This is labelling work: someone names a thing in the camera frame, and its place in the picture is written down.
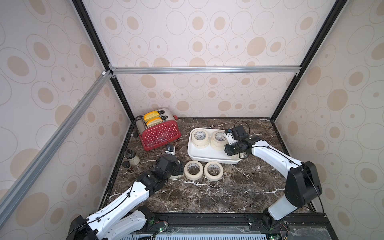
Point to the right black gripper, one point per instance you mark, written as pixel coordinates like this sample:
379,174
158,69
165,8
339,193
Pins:
229,148

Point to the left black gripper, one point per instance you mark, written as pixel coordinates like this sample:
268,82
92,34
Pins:
177,170

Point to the beige masking tape roll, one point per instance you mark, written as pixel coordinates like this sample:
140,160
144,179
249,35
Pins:
218,140
200,139
213,171
177,176
193,170

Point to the white rectangular storage tray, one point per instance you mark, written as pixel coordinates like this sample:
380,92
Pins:
208,154

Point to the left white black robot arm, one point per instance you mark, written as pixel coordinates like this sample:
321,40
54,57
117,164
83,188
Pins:
120,207

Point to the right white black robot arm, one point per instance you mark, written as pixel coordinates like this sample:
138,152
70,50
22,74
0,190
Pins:
302,179

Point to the red polka dot toaster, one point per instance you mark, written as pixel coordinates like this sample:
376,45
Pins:
161,134

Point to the small dark spice bottle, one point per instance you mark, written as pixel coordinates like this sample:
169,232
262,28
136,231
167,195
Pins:
127,165

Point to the yellow toast slice front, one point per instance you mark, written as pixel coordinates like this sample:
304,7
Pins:
154,122

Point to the yellow toast slice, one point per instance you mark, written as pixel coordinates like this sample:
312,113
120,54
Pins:
151,115
154,122

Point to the yellow toast slice rear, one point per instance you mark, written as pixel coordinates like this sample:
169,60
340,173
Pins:
151,115

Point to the left diagonal aluminium bar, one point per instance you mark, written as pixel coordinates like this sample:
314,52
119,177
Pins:
29,176

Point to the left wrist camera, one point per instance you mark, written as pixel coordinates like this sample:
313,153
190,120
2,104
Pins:
170,149

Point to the horizontal aluminium frame bar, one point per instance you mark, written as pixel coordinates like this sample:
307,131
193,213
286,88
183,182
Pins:
206,70

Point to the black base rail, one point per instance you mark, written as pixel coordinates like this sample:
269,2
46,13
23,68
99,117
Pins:
189,226

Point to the black left corner post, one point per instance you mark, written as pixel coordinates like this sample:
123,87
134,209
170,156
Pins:
97,44

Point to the black corner post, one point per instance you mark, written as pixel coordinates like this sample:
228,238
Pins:
97,44
319,39

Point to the black right corner post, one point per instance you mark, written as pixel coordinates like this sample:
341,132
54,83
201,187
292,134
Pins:
319,39

